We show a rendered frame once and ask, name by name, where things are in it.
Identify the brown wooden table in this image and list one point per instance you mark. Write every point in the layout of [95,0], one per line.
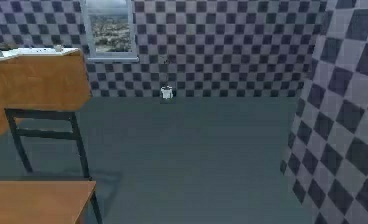
[35,201]

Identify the brown cabinet with white top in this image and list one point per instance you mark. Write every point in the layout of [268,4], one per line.
[38,83]

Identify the small grey round object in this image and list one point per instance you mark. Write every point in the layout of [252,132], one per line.
[58,48]

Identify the white framed window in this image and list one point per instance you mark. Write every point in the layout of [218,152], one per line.
[110,30]

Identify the small white bin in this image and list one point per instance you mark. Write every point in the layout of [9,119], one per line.
[166,92]

